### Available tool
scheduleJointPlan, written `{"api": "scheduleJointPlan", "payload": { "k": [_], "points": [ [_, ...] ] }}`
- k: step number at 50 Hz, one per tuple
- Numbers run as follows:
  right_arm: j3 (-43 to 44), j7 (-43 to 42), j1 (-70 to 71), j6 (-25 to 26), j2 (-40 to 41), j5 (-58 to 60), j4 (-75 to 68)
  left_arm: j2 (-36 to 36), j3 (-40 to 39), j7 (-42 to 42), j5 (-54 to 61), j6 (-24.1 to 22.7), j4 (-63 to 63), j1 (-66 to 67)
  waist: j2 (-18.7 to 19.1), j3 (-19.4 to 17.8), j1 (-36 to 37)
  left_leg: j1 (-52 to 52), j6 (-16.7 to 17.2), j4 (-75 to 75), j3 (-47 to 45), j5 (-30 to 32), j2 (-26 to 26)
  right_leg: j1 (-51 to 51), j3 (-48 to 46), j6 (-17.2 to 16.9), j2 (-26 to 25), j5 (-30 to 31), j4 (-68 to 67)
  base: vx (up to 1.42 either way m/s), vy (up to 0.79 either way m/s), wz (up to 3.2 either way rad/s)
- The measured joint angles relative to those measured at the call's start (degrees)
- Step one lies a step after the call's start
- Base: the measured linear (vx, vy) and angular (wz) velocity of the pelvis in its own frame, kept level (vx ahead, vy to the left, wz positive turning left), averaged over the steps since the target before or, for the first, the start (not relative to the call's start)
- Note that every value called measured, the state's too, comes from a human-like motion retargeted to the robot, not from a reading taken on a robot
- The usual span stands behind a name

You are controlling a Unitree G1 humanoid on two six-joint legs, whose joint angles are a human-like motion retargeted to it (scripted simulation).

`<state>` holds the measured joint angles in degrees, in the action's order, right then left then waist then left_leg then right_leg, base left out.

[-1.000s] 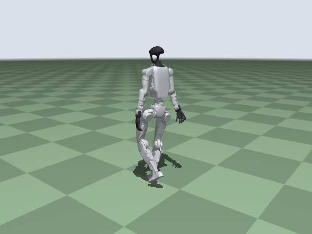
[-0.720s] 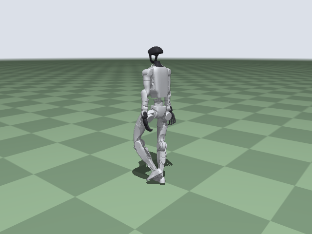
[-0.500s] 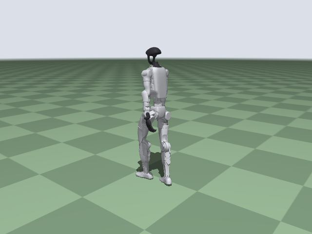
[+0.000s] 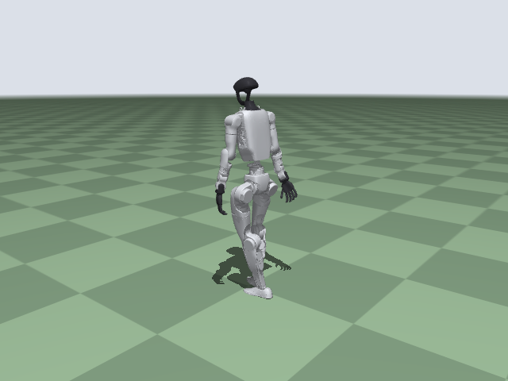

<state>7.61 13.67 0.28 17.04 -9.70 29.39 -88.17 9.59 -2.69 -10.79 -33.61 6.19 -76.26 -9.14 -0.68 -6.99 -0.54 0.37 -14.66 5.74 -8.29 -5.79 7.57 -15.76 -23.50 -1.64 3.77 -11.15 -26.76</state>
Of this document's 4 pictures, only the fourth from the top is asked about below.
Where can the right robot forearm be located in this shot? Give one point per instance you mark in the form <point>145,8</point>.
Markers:
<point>277,162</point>

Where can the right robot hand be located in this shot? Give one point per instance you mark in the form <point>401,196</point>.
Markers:
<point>287,187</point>

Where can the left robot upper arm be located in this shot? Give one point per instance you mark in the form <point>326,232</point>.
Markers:
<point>232,124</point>

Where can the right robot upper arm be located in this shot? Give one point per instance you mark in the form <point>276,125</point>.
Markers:
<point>274,136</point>

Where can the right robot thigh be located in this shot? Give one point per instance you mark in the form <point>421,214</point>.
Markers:
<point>259,209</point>

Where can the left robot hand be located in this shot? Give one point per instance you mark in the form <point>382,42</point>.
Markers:
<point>219,192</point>

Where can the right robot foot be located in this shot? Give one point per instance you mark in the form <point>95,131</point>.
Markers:
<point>252,281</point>

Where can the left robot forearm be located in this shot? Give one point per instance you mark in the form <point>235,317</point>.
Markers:
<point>225,167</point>

